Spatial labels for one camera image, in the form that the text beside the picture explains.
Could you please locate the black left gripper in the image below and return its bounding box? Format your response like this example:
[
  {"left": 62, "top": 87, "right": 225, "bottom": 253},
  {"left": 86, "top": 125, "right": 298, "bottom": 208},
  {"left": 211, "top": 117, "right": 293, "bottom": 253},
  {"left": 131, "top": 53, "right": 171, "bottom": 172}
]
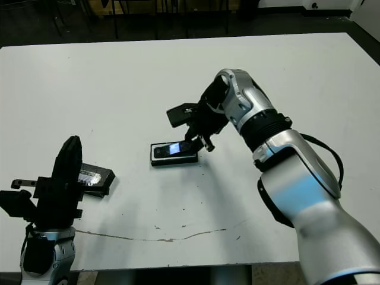
[{"left": 11, "top": 135, "right": 84, "bottom": 230}]

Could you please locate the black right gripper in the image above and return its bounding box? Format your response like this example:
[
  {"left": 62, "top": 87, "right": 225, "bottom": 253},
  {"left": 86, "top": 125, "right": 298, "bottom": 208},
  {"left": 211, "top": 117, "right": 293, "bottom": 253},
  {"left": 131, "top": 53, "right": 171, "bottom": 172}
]
[{"left": 183, "top": 99, "right": 230, "bottom": 154}]

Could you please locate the black box lid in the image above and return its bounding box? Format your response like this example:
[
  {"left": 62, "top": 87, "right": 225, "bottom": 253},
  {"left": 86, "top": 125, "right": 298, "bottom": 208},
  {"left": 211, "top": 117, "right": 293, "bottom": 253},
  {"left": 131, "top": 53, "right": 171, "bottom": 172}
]
[{"left": 77, "top": 162, "right": 116, "bottom": 199}]

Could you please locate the black slim camera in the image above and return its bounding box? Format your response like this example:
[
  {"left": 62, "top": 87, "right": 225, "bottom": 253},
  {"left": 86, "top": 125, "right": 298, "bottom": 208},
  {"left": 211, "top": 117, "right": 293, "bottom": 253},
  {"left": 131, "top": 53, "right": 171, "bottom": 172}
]
[{"left": 153, "top": 141, "right": 194, "bottom": 158}]

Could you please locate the black box with white lining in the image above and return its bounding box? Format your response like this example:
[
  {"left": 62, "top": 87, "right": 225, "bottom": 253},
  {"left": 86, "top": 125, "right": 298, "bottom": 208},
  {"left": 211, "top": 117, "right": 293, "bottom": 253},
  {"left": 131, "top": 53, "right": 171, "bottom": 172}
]
[{"left": 150, "top": 142, "right": 199, "bottom": 169}]

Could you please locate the black metal chair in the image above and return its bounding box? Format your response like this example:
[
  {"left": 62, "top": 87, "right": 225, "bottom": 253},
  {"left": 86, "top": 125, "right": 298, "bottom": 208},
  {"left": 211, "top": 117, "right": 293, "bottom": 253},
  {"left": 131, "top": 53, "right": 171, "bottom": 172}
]
[
  {"left": 183, "top": 0, "right": 229, "bottom": 38},
  {"left": 111, "top": 0, "right": 158, "bottom": 39}
]

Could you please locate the black trash bin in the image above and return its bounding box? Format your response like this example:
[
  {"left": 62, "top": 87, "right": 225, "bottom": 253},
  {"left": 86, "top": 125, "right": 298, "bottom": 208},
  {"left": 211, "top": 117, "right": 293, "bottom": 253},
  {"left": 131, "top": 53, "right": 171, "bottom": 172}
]
[{"left": 239, "top": 0, "right": 261, "bottom": 20}]

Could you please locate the brown wooden board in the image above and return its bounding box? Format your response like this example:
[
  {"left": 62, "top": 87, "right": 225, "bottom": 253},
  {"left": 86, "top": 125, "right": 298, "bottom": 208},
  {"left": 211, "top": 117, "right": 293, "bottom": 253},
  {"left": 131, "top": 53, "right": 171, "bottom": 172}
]
[{"left": 88, "top": 0, "right": 238, "bottom": 14}]

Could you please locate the white cabinet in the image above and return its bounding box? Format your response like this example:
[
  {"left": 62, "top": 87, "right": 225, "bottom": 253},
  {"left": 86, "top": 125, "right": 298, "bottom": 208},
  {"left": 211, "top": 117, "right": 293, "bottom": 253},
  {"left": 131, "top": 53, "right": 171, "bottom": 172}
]
[{"left": 350, "top": 0, "right": 380, "bottom": 24}]

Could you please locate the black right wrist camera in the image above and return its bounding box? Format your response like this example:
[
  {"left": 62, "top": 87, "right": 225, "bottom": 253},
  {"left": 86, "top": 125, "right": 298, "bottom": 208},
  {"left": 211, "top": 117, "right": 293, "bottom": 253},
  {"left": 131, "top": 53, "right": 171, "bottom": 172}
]
[{"left": 166, "top": 102, "right": 199, "bottom": 128}]

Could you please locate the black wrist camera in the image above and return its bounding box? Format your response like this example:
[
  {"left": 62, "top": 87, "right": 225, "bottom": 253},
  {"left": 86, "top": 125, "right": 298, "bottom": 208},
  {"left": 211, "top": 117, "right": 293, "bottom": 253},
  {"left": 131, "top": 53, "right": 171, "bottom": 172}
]
[
  {"left": 166, "top": 102, "right": 199, "bottom": 128},
  {"left": 0, "top": 189, "right": 39, "bottom": 220}
]

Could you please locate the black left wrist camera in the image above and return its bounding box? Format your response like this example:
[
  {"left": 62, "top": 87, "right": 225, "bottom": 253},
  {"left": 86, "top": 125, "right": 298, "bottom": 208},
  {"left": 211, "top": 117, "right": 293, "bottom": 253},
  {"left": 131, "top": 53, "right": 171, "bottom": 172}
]
[{"left": 0, "top": 189, "right": 39, "bottom": 220}]

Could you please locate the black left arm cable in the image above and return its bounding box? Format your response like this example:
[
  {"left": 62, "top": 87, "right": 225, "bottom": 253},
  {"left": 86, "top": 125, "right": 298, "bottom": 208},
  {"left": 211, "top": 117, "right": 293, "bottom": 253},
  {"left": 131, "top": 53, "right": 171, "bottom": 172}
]
[{"left": 20, "top": 223, "right": 35, "bottom": 271}]

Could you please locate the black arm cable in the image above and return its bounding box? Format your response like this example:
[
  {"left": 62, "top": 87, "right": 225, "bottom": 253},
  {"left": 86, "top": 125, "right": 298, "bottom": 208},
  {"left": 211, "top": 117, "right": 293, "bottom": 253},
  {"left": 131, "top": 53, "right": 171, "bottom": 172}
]
[
  {"left": 20, "top": 223, "right": 35, "bottom": 271},
  {"left": 300, "top": 132, "right": 345, "bottom": 191}
]

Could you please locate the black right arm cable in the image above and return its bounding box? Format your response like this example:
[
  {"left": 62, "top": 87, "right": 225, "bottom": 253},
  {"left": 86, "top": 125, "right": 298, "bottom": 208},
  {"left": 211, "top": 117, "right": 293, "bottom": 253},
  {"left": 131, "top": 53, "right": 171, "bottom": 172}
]
[{"left": 300, "top": 132, "right": 345, "bottom": 191}]

